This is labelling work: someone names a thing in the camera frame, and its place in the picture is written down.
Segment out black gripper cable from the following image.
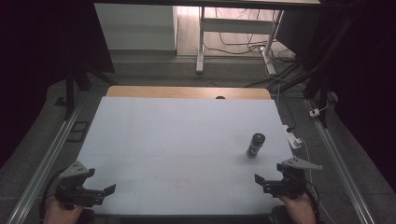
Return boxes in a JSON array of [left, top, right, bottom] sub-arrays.
[[304, 179, 322, 224], [39, 168, 67, 220]]

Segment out dark jar with black lid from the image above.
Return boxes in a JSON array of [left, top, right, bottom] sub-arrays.
[[245, 133, 267, 160]]

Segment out white power strip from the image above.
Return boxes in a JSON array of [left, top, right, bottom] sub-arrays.
[[282, 124, 304, 150]]

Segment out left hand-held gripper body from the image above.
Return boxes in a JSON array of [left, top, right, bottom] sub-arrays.
[[55, 161, 106, 209]]

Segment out black curtain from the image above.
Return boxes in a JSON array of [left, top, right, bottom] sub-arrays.
[[276, 0, 396, 192], [0, 0, 116, 169]]

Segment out person's left hand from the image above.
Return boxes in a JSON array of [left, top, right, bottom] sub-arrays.
[[42, 196, 86, 224]]

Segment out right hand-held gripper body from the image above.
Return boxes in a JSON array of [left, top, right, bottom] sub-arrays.
[[262, 156, 324, 201]]

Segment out white cabinet panel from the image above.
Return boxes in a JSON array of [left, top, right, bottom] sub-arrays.
[[93, 3, 179, 51]]

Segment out black rectangular floor frame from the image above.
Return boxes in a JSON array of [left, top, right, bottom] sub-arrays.
[[66, 120, 92, 144]]

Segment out thin white cable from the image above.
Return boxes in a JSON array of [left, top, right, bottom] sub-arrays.
[[299, 136, 339, 224]]

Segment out person's right hand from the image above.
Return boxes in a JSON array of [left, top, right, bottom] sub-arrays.
[[277, 192, 318, 224]]

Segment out black metal stand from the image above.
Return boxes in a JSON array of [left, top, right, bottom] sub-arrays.
[[54, 60, 119, 121], [276, 12, 359, 129]]

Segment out white desk frame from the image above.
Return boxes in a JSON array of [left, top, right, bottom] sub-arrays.
[[195, 6, 285, 76]]

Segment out white table mat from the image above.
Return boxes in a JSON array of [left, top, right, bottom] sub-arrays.
[[76, 95, 294, 217]]

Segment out black cables on floor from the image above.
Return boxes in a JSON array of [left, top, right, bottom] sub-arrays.
[[204, 7, 300, 90]]

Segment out aluminium floor rail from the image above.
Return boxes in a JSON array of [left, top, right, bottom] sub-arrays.
[[304, 98, 376, 224], [6, 98, 84, 224]]

